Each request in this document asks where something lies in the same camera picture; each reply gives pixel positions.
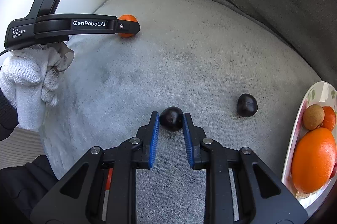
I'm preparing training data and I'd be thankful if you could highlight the black sleeve forearm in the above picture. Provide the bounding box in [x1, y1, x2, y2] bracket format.
[1, 88, 58, 223]

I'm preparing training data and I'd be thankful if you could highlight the brown longan fruit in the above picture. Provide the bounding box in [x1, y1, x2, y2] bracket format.
[303, 104, 324, 131]

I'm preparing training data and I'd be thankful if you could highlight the dark plum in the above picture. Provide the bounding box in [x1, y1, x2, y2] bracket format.
[237, 94, 258, 117]
[159, 107, 183, 132]

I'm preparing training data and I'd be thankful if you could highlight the left white gloved hand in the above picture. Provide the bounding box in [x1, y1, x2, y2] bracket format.
[1, 42, 74, 131]

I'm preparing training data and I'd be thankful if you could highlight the floral white plate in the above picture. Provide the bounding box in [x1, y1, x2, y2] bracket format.
[281, 80, 337, 210]

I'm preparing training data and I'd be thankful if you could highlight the large orange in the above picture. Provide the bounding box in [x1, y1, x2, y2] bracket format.
[291, 128, 336, 194]

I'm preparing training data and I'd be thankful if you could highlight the light grey towel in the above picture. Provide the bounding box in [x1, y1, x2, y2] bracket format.
[39, 0, 327, 224]

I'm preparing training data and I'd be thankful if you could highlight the small mandarin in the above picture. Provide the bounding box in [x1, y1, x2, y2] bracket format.
[322, 106, 336, 131]
[118, 14, 140, 38]

